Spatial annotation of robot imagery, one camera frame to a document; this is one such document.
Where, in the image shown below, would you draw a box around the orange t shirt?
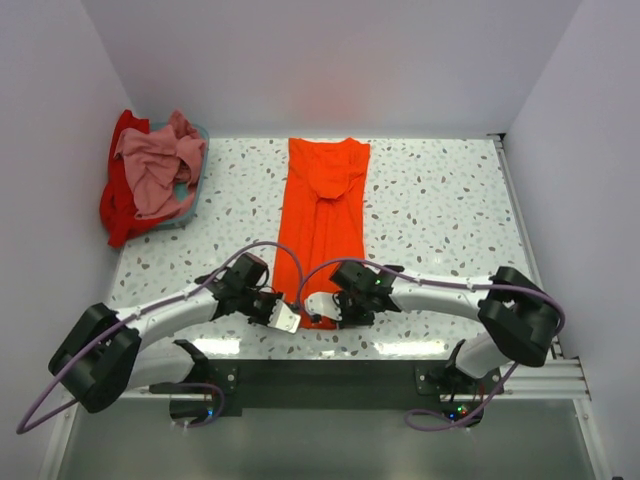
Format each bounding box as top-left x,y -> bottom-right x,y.
272,138 -> 371,304

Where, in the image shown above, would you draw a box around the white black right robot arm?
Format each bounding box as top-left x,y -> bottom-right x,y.
305,258 -> 566,393

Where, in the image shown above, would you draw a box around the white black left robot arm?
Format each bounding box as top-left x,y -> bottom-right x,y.
48,253 -> 300,413

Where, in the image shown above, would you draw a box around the teal laundry basket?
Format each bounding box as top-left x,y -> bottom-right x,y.
153,124 -> 210,231

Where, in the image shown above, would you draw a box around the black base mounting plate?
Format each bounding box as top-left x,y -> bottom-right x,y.
150,360 -> 504,423

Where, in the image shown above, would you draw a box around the red t shirt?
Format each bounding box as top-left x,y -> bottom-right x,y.
99,109 -> 169,249

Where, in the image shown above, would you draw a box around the pink t shirt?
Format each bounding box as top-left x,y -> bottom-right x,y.
115,110 -> 207,220

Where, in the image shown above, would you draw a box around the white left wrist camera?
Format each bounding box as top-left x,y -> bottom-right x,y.
267,300 -> 301,334

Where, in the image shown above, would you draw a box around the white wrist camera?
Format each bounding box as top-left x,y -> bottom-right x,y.
267,300 -> 301,334
304,292 -> 342,323

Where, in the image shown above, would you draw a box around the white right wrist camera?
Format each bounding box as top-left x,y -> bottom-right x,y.
304,292 -> 342,323

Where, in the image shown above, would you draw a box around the aluminium front frame rail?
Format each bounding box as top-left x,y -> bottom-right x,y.
63,354 -> 592,401

